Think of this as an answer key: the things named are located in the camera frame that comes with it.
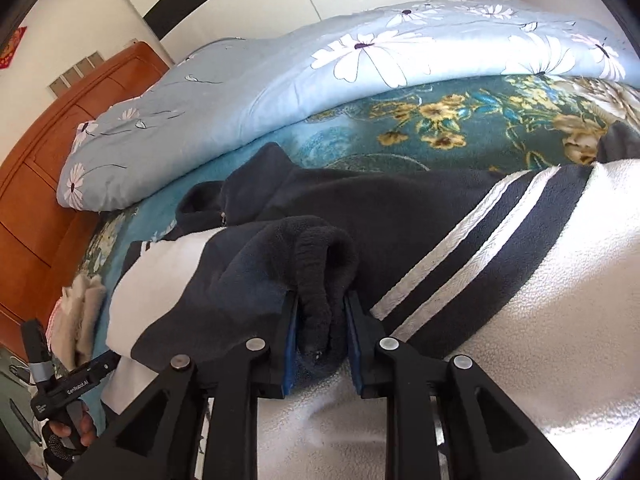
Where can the person's left hand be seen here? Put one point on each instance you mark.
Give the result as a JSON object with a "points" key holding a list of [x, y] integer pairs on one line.
{"points": [[87, 425]]}

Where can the beige fluffy garment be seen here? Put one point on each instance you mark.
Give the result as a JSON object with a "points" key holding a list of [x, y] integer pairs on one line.
{"points": [[80, 310]]}

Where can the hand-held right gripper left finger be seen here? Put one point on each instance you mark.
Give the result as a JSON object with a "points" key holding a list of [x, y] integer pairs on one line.
{"points": [[290, 347]]}

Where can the wooden bed frame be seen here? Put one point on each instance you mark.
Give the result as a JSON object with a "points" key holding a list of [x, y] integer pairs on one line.
{"points": [[50, 160]]}

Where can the light blue floral quilt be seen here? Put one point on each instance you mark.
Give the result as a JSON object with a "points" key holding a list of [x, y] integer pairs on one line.
{"points": [[250, 100]]}

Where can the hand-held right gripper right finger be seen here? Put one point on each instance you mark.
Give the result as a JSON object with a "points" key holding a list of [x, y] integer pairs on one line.
{"points": [[356, 347]]}

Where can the navy and white fleece jacket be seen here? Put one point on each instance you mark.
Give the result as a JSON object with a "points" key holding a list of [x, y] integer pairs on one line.
{"points": [[425, 220]]}

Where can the red wall decoration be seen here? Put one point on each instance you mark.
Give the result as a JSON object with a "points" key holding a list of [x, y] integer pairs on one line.
{"points": [[12, 50]]}

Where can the white wall switch panel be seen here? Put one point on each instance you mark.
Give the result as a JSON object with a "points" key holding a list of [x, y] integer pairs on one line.
{"points": [[75, 74]]}

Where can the teal floral blanket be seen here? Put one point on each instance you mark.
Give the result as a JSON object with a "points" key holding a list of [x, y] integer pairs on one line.
{"points": [[450, 125]]}

